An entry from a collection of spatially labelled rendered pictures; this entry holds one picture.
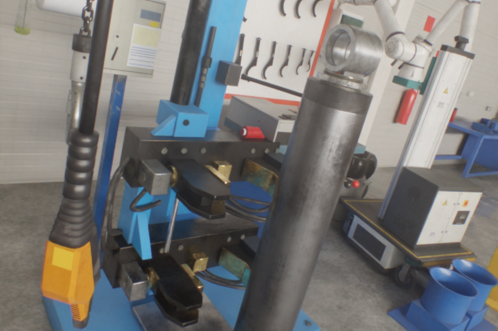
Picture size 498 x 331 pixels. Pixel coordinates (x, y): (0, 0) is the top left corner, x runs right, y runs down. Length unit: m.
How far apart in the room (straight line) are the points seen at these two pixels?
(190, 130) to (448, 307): 1.99
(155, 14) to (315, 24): 2.57
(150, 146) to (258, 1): 2.57
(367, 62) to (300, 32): 3.09
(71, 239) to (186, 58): 1.12
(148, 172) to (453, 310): 2.12
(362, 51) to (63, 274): 0.94
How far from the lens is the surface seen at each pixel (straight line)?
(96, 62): 0.66
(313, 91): 1.26
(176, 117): 1.65
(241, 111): 2.14
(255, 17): 3.94
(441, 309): 2.96
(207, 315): 2.25
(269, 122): 1.97
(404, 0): 5.51
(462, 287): 3.13
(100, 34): 0.66
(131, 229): 1.77
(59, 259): 0.79
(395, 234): 3.38
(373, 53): 1.29
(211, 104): 1.93
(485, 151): 8.29
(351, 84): 1.25
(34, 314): 2.39
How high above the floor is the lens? 1.59
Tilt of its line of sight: 16 degrees down
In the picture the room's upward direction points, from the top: 15 degrees clockwise
